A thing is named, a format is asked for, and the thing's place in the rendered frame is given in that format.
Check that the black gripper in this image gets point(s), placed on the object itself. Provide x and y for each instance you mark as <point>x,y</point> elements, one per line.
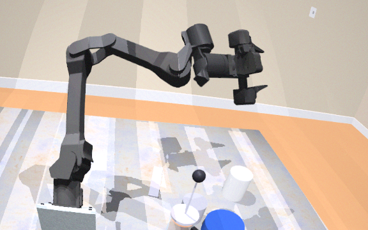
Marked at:
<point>243,95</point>

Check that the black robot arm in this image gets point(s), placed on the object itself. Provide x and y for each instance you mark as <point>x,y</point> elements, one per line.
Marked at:
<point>173,68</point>

